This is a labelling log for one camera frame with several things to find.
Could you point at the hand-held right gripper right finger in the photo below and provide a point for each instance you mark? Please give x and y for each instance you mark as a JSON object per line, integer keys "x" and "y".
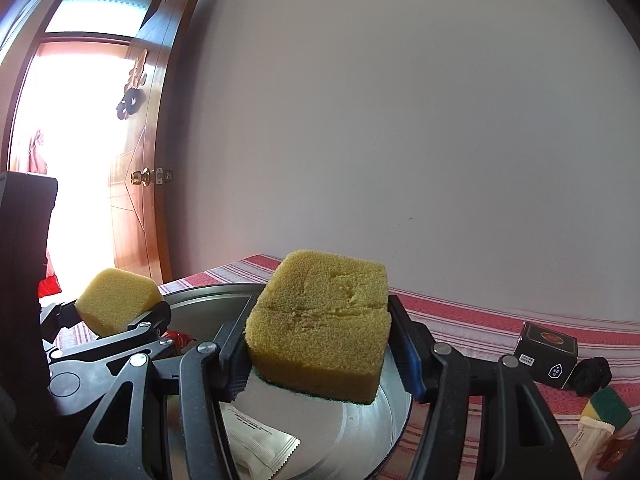
{"x": 412, "y": 360}

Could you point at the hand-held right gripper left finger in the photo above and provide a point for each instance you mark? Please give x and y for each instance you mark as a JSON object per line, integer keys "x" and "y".
{"x": 235, "y": 360}

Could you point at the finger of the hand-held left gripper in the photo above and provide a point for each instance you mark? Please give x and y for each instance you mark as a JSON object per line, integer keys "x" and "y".
{"x": 150, "y": 325}
{"x": 60, "y": 316}

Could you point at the yellow and green sponge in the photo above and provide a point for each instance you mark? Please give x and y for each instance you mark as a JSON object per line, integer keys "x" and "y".
{"x": 115, "y": 300}
{"x": 320, "y": 320}
{"x": 607, "y": 402}

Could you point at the white foil packet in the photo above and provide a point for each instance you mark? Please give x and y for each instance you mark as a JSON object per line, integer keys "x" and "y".
{"x": 260, "y": 440}

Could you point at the round metal tin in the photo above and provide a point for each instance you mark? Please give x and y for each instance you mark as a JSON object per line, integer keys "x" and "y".
{"x": 320, "y": 425}

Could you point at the black box with red emblem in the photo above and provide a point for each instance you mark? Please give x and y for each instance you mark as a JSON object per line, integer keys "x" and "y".
{"x": 545, "y": 355}

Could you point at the black scrunchie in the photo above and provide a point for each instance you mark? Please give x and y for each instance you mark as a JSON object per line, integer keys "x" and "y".
{"x": 592, "y": 375}

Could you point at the beige snack packet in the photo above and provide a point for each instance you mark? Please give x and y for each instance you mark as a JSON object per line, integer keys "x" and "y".
{"x": 590, "y": 437}

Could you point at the dark red snack packet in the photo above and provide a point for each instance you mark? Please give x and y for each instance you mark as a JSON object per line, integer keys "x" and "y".
{"x": 615, "y": 455}

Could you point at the wooden door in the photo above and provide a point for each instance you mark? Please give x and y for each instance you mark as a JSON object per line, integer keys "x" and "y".
{"x": 150, "y": 220}

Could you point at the brass door knob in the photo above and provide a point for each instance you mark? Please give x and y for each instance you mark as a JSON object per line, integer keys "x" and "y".
{"x": 140, "y": 176}

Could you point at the dark door hanging ornament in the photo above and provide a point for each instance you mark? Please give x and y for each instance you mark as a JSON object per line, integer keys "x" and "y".
{"x": 131, "y": 90}

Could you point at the wooden door frame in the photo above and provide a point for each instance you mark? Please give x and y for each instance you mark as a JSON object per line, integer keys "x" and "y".
{"x": 90, "y": 36}

